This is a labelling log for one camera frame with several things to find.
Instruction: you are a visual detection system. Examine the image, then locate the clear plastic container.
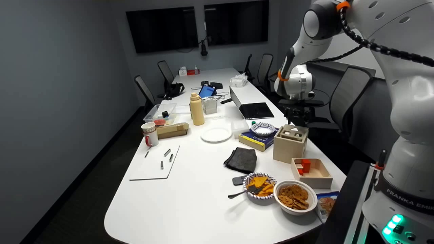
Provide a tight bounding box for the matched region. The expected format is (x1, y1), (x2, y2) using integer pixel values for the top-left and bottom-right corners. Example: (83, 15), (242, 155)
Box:
(231, 119), (250, 139)

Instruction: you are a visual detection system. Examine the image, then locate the white plate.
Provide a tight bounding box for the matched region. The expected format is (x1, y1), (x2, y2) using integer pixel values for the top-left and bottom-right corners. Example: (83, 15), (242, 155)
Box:
(200, 127), (233, 143)

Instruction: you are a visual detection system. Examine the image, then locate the clear plastic bin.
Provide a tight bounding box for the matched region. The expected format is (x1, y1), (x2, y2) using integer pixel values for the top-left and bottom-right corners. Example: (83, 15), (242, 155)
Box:
(143, 103), (177, 127)

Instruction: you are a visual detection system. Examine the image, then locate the white and red mug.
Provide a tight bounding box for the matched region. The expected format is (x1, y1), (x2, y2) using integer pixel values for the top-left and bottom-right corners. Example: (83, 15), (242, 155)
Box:
(141, 122), (159, 147)

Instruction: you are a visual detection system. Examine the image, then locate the black conference device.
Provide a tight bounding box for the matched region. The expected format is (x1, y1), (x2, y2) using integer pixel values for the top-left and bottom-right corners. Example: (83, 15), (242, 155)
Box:
(200, 80), (224, 90)

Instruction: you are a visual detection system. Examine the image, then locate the flat cardboard box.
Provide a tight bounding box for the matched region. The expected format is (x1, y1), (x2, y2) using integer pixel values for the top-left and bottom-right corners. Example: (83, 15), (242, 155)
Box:
(156, 122), (190, 140)

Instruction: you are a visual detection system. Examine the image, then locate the white pack of tissues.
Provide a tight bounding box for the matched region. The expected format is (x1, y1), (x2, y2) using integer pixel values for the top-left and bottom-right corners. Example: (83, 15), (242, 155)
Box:
(229, 73), (248, 88)

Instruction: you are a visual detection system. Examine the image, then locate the white bowl of crackers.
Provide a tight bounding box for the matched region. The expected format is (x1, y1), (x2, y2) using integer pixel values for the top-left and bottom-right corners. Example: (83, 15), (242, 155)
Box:
(273, 180), (318, 216)

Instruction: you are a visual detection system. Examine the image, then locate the black bag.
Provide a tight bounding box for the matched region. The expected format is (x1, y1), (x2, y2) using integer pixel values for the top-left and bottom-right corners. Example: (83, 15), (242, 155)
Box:
(165, 82), (186, 99)

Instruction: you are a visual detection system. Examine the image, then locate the blue and yellow book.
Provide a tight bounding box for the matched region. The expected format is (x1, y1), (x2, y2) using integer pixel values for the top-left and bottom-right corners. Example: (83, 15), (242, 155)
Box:
(238, 127), (279, 152)

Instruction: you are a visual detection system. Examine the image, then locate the tan bottle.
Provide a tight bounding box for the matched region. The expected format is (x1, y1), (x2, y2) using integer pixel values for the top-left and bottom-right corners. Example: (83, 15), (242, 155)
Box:
(189, 92), (205, 126)

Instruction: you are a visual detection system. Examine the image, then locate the patterned paper bowl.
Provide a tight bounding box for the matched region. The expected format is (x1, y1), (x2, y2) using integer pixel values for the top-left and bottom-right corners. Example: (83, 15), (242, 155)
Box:
(250, 122), (276, 137)

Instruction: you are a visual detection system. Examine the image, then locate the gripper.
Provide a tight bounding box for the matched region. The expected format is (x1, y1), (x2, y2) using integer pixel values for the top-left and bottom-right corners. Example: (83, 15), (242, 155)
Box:
(283, 106), (314, 128)

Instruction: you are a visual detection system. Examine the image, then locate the dark spoon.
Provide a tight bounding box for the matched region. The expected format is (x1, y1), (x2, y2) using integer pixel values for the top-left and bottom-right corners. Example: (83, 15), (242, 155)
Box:
(228, 185), (265, 200)

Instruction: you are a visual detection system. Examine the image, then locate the tablet with blue screen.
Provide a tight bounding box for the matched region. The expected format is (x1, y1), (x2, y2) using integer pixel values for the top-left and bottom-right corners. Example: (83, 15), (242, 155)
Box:
(198, 84), (217, 99)

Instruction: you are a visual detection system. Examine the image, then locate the white board sheet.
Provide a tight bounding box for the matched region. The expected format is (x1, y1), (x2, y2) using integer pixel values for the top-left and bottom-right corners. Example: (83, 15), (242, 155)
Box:
(129, 144), (181, 181)

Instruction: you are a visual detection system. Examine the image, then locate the open wooden tray box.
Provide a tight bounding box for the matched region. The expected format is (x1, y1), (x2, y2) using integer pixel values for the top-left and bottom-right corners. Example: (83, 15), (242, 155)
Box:
(291, 158), (334, 189)

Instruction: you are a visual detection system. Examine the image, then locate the open black laptop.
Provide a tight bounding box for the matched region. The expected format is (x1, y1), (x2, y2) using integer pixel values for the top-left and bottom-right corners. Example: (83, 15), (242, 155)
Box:
(229, 86), (275, 120)

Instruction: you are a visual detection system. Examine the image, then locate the grey tissue box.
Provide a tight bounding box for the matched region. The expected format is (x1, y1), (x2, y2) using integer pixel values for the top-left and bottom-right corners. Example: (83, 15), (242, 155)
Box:
(202, 96), (218, 115)

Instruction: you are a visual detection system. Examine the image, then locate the wall screen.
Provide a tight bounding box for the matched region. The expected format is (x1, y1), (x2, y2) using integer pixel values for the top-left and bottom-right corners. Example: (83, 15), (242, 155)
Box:
(203, 0), (270, 47)
(125, 6), (199, 54)

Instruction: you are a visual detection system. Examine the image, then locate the blue snack packet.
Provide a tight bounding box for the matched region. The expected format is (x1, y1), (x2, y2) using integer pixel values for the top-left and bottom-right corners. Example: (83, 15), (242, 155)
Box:
(315, 191), (340, 223)

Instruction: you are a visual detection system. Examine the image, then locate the patterned bowl of orange chips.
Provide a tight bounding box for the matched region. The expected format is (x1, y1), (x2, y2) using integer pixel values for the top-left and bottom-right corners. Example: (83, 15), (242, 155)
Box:
(243, 172), (277, 206)

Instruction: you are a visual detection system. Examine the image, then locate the office chair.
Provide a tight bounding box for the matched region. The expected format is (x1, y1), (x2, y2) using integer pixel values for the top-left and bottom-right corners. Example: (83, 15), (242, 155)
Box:
(157, 60), (175, 99)
(307, 66), (377, 140)
(256, 53), (274, 89)
(134, 75), (157, 113)
(238, 53), (255, 81)

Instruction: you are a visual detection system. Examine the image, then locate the wooden shape sorter box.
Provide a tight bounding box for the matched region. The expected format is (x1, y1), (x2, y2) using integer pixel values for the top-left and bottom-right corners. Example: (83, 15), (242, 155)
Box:
(273, 124), (309, 164)

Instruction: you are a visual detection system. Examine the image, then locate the dark grey cloth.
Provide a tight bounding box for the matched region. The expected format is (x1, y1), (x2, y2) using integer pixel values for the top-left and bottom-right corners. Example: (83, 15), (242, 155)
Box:
(223, 147), (258, 174)

